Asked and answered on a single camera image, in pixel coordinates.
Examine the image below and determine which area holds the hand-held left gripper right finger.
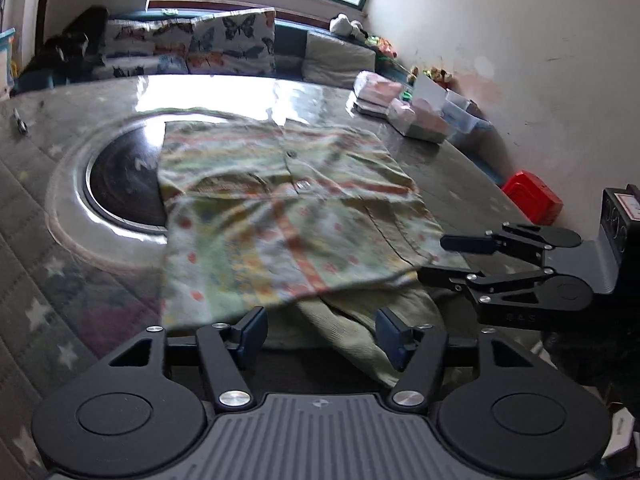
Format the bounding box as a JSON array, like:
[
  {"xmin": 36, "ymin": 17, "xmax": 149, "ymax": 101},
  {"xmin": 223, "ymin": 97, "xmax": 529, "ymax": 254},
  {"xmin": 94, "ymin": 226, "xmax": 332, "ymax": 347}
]
[{"xmin": 375, "ymin": 307, "xmax": 562, "ymax": 412}]

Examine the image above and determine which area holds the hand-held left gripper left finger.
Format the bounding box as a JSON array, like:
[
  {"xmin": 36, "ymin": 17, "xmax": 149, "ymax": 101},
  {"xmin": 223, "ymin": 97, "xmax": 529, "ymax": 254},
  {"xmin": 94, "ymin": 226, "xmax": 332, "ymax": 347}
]
[{"xmin": 95, "ymin": 306, "xmax": 270, "ymax": 411}]

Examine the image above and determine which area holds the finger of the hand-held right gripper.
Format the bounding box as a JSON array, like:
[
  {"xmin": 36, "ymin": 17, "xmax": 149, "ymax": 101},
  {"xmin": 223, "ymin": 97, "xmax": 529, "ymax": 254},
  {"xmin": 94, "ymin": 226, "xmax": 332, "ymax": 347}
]
[
  {"xmin": 419, "ymin": 265, "xmax": 557, "ymax": 328},
  {"xmin": 440, "ymin": 223, "xmax": 557, "ymax": 267}
]

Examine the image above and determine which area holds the olive green corduroy garment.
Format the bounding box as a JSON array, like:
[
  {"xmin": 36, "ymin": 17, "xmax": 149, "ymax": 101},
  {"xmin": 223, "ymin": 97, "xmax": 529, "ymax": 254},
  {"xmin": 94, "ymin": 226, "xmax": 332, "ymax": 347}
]
[{"xmin": 265, "ymin": 280, "xmax": 483, "ymax": 392}]

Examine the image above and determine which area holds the patterned button shirt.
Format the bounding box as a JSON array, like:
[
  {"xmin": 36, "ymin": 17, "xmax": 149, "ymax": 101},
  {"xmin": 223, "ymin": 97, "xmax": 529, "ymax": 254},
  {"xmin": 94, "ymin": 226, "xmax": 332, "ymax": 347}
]
[{"xmin": 157, "ymin": 119, "xmax": 472, "ymax": 332}]

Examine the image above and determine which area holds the red plastic box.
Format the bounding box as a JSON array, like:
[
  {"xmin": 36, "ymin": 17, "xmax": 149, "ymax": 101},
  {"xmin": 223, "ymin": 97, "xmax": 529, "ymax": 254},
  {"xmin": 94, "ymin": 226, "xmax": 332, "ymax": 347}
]
[{"xmin": 501, "ymin": 170, "xmax": 564, "ymax": 226}]

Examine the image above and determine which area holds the pink wrapped pack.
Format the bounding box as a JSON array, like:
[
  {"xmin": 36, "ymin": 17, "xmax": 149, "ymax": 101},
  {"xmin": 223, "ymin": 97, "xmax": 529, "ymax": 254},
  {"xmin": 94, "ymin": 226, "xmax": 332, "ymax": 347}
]
[{"xmin": 389, "ymin": 95, "xmax": 452, "ymax": 144}]

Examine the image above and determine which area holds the clear plastic storage box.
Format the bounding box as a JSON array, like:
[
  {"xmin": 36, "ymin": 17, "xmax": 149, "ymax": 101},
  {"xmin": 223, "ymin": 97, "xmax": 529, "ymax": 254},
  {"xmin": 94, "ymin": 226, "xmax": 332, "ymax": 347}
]
[{"xmin": 442, "ymin": 89, "xmax": 494, "ymax": 135}]

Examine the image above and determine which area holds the white card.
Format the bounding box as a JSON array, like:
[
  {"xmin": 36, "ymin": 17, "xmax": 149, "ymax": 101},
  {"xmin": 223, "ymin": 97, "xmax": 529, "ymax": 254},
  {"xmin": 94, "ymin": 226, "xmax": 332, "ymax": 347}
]
[{"xmin": 412, "ymin": 74, "xmax": 449, "ymax": 112}]

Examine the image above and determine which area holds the round black table hob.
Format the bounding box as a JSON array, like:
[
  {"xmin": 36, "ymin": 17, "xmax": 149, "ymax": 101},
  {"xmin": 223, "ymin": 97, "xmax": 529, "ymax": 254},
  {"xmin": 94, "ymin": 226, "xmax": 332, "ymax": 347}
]
[{"xmin": 84, "ymin": 127, "xmax": 170, "ymax": 234}]

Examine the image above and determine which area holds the pile of colourful toys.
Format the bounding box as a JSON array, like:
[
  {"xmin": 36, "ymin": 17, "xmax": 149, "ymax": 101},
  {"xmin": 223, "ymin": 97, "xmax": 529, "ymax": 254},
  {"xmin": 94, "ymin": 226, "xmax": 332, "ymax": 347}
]
[{"xmin": 366, "ymin": 34, "xmax": 402, "ymax": 60}]

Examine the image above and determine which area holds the grey cushion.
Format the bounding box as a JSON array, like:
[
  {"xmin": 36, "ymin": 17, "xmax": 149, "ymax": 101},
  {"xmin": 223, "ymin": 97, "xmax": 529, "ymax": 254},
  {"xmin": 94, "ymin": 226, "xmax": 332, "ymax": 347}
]
[{"xmin": 302, "ymin": 30, "xmax": 377, "ymax": 89}]

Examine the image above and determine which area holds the white stuffed toy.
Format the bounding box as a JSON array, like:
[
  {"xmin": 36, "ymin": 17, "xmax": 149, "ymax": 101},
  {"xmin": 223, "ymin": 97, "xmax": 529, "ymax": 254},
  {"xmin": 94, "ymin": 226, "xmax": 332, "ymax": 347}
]
[{"xmin": 329, "ymin": 12, "xmax": 369, "ymax": 39}]

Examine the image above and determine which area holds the dark teal sofa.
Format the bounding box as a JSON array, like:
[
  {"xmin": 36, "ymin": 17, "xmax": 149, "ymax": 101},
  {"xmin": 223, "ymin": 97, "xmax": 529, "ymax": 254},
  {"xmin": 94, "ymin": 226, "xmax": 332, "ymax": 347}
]
[{"xmin": 12, "ymin": 6, "xmax": 416, "ymax": 97}]

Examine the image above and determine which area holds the large butterfly print pillow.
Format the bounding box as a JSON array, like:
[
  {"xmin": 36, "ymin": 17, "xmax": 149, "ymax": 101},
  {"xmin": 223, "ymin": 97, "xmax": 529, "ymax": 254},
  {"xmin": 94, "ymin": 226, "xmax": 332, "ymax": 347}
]
[{"xmin": 187, "ymin": 7, "xmax": 277, "ymax": 77}]

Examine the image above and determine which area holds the small butterfly print pillow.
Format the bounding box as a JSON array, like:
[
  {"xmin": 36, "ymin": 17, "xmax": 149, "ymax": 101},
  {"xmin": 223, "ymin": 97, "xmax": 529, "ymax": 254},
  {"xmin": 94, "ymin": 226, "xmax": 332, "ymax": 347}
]
[{"xmin": 101, "ymin": 16, "xmax": 197, "ymax": 59}]

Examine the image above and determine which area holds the black bag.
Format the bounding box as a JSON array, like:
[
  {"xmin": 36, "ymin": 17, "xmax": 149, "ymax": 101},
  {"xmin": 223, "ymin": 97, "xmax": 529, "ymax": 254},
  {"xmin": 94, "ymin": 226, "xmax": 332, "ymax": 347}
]
[{"xmin": 24, "ymin": 6, "xmax": 110, "ymax": 78}]

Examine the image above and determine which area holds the translucent storage bin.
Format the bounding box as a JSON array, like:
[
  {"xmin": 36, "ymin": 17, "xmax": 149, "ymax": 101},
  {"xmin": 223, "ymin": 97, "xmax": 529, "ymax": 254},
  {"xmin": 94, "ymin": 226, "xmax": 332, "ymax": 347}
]
[{"xmin": 0, "ymin": 29, "xmax": 17, "ymax": 102}]

